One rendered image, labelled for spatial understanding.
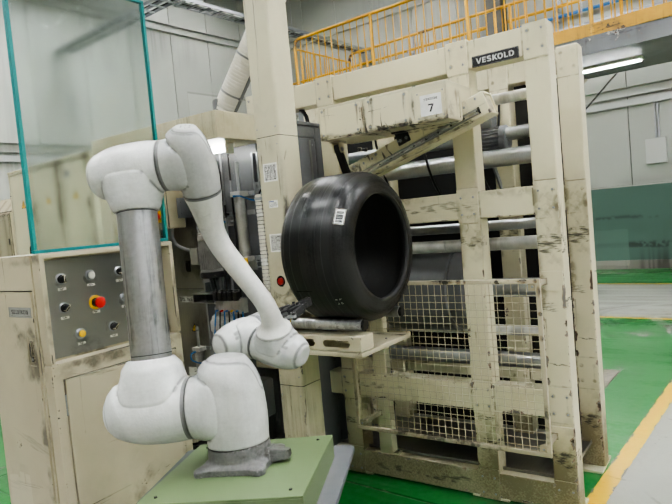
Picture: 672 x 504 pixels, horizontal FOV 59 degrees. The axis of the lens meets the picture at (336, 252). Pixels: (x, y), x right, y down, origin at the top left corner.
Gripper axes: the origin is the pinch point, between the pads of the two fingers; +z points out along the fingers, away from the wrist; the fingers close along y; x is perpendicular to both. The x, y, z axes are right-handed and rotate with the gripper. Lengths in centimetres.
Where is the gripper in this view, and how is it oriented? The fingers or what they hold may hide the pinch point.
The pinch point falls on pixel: (303, 303)
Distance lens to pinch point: 206.2
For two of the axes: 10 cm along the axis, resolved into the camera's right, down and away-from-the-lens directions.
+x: 1.7, 9.7, 1.7
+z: 5.5, -2.4, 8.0
